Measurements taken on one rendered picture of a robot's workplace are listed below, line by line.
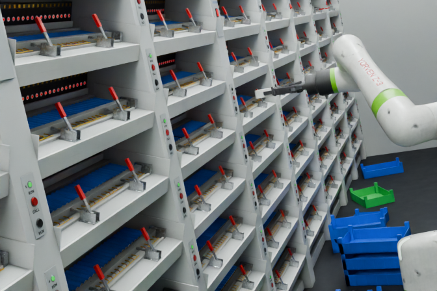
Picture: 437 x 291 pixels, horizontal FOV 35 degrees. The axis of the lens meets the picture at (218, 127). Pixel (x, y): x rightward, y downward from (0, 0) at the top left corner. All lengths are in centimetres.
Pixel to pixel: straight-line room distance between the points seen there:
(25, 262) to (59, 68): 43
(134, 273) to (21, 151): 55
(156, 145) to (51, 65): 54
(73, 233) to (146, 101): 55
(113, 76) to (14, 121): 66
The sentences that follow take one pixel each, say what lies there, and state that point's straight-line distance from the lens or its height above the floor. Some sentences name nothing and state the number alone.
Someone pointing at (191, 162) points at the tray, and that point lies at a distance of 213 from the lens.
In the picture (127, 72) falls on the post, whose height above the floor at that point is 123.
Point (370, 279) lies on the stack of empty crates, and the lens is 340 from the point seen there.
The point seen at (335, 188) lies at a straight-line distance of 457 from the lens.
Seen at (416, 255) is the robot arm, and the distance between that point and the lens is 220.
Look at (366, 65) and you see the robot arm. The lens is 231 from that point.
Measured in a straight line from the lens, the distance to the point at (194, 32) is 243.
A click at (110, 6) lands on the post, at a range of 196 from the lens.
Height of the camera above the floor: 127
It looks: 7 degrees down
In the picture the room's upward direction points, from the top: 12 degrees counter-clockwise
